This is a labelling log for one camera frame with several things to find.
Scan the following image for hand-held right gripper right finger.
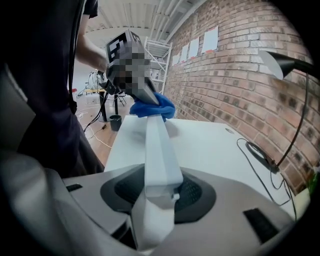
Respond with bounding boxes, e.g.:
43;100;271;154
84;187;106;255
149;166;296;256

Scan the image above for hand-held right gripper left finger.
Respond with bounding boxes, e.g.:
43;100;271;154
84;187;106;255
61;163;146;251

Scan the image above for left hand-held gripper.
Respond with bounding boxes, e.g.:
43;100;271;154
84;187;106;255
98;28;161;106

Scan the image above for blue cloth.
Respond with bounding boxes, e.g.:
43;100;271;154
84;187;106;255
129;91;177;124

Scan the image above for person's left forearm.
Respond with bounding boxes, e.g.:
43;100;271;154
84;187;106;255
74;32;109;74

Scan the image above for white metal shelf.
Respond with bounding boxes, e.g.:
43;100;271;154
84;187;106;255
144;36;174;95

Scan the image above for black round bin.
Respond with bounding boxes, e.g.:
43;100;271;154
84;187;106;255
108;114;123;132

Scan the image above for wooden desk black legs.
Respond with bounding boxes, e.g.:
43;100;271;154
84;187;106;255
84;88;120;123

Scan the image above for person's dark clothing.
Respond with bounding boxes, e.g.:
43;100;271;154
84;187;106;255
0;0;106;176

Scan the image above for black desk lamp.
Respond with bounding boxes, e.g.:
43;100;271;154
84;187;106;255
244;49;316;175

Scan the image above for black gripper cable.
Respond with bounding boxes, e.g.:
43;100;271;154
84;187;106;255
83;94;109;133

